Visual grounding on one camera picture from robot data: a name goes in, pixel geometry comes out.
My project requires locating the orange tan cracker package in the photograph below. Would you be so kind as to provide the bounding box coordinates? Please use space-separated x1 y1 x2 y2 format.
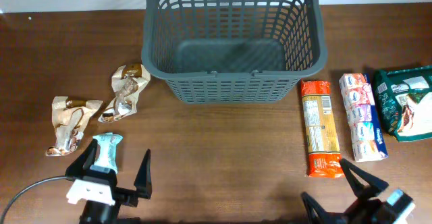
300 81 344 179

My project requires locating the crumpled brown wrapper right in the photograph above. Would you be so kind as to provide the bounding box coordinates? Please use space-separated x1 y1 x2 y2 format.
98 63 151 123

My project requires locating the black left camera cable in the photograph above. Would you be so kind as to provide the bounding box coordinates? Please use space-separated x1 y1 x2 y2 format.
0 175 70 222

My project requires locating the grey plastic basket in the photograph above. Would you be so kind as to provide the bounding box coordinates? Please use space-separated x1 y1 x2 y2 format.
141 0 328 104

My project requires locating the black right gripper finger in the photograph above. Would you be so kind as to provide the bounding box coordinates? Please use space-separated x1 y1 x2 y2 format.
301 192 333 224
340 159 389 197

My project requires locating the green white snack bag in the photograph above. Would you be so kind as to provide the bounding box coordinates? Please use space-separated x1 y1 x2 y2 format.
372 65 431 142

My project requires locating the crumpled brown wrapper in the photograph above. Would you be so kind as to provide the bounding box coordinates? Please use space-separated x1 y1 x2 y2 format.
98 63 151 123
45 96 103 157

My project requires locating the light teal wrapped packet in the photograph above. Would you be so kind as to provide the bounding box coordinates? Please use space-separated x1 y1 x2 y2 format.
90 132 123 174

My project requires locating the crumpled brown wrapper left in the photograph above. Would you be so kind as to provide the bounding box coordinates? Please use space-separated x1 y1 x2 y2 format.
45 96 103 157

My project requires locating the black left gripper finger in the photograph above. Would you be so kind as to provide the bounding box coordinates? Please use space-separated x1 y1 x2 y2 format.
134 149 152 199
65 139 98 179

